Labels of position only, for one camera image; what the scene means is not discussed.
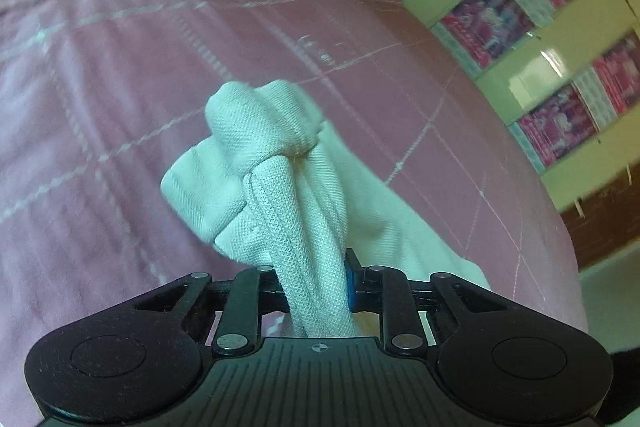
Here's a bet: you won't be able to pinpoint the white cotton pants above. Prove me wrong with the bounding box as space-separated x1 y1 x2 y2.
160 80 487 337

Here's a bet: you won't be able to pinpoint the lower right pink poster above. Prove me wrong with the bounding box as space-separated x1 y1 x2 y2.
509 83 598 173

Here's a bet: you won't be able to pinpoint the brown wooden door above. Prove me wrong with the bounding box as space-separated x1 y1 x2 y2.
561 162 640 270

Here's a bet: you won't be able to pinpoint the lower left pink poster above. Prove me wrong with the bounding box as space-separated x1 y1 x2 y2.
431 0 535 78

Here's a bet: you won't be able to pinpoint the upper right pink poster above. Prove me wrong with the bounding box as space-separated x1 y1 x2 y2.
573 30 639 130

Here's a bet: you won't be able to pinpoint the pink checked bed sheet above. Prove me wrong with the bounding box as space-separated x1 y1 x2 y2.
1 0 587 426

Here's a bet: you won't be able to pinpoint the cream glossy wardrobe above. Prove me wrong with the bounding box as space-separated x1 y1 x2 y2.
404 0 639 209

